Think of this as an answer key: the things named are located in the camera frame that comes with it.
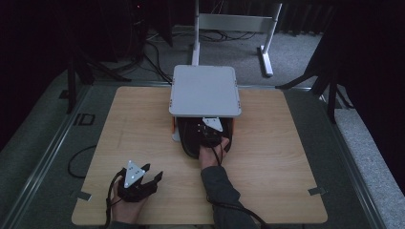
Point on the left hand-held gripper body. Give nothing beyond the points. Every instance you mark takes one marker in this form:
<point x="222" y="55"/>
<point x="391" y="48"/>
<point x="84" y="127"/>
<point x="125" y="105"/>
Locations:
<point x="135" y="187"/>

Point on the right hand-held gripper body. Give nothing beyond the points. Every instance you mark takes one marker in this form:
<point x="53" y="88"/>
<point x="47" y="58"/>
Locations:
<point x="208" y="135"/>

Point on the grey two-tier shoe rack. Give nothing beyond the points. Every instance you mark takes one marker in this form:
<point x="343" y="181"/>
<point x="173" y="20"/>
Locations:
<point x="205" y="92"/>

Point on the person's right hand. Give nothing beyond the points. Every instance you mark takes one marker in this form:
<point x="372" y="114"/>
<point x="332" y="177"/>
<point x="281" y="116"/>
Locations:
<point x="210" y="157"/>

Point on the person's left hand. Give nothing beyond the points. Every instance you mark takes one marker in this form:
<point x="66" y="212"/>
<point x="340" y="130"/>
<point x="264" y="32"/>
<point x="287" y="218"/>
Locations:
<point x="127" y="211"/>

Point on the grey tape piece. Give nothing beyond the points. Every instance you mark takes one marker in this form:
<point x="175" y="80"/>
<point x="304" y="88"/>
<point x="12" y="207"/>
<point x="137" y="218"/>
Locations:
<point x="84" y="196"/>
<point x="317" y="191"/>

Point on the black stand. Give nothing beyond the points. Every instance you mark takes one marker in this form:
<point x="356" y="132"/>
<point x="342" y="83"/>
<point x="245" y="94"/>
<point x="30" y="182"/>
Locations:
<point x="331" y="95"/>
<point x="71" y="86"/>

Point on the white desk frame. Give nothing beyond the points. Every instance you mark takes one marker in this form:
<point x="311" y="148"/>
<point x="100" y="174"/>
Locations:
<point x="237" y="22"/>

